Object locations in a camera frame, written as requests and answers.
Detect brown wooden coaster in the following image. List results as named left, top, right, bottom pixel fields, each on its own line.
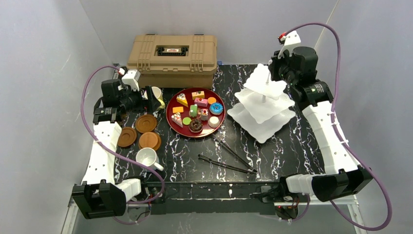
left=135, top=115, right=157, bottom=133

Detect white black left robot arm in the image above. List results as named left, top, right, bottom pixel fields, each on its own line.
left=72, top=79, right=143, bottom=219

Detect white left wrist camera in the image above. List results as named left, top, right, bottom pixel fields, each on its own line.
left=118, top=68, right=141, bottom=92

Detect chocolate donut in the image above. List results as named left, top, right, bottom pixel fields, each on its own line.
left=188, top=119, right=203, bottom=133

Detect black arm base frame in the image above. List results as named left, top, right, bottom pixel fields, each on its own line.
left=128, top=182, right=308, bottom=219

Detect pink rectangular cake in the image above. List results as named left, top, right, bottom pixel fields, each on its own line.
left=194, top=97, right=208, bottom=107

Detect white mug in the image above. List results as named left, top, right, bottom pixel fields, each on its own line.
left=135, top=148, right=164, bottom=171

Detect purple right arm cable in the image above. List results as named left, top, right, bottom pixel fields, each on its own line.
left=278, top=22, right=394, bottom=232

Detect round red tray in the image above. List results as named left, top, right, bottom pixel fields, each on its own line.
left=166, top=88, right=226, bottom=137

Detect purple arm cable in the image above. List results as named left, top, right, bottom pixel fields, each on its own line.
left=278, top=22, right=394, bottom=232
left=80, top=65, right=166, bottom=226

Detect white triangular cake slice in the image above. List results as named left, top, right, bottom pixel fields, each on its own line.
left=171, top=112, right=183, bottom=128

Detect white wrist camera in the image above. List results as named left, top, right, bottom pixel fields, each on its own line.
left=277, top=31, right=301, bottom=59
left=118, top=68, right=141, bottom=92

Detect white round cake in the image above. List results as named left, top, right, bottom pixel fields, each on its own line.
left=208, top=116, right=220, bottom=129

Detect white three-tier cake stand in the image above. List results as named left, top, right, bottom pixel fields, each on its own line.
left=227, top=64, right=296, bottom=144

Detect dark brown coaster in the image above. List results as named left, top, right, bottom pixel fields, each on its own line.
left=117, top=127, right=137, bottom=148

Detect green round macaron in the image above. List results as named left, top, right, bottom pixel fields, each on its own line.
left=182, top=117, right=192, bottom=126

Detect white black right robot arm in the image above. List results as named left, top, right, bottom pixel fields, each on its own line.
left=269, top=46, right=373, bottom=202

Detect tan plastic toolbox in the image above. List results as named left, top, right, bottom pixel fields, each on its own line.
left=126, top=34, right=218, bottom=89

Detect orange square cake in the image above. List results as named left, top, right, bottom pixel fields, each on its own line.
left=172, top=106, right=184, bottom=114

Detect blue frosted donut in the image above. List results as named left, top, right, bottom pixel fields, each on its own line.
left=209, top=102, right=224, bottom=115

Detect orange round cookie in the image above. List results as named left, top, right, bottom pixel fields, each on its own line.
left=207, top=97, right=217, bottom=105

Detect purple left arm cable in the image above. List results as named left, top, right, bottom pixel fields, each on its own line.
left=80, top=65, right=166, bottom=226

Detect black tongs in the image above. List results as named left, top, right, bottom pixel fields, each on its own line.
left=198, top=134, right=258, bottom=175

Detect yellow rectangular cake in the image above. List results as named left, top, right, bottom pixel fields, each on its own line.
left=191, top=91, right=205, bottom=100

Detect yellow triangular cake slice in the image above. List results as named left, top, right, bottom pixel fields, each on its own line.
left=176, top=93, right=188, bottom=107

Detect light wooden coaster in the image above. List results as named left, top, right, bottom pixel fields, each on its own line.
left=138, top=132, right=162, bottom=151

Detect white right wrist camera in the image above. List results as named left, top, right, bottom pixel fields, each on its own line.
left=277, top=31, right=301, bottom=59

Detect pale yellow mug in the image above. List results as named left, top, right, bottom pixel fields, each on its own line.
left=143, top=86, right=165, bottom=112

